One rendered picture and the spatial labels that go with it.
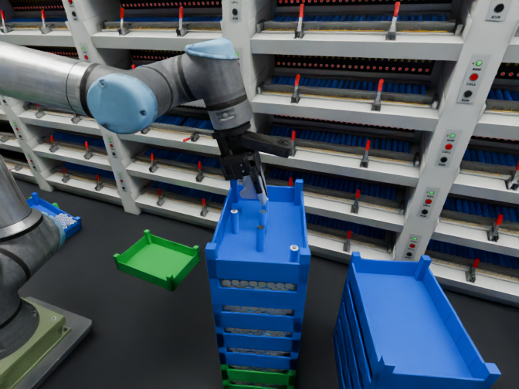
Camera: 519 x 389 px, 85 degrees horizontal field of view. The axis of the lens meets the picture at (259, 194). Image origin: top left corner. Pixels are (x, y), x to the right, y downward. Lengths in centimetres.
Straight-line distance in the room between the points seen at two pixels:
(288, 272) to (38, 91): 52
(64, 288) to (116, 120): 104
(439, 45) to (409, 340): 75
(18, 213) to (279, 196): 74
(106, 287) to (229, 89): 102
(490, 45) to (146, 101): 84
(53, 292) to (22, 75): 102
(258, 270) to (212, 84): 37
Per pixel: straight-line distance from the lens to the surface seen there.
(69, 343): 118
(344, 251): 128
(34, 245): 109
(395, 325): 80
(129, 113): 50
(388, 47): 98
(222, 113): 60
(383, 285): 87
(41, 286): 152
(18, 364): 114
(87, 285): 142
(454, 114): 102
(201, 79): 59
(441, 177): 109
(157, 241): 147
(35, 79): 58
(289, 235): 70
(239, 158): 63
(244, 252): 65
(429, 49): 98
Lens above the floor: 93
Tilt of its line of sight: 31 degrees down
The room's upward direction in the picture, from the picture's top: straight up
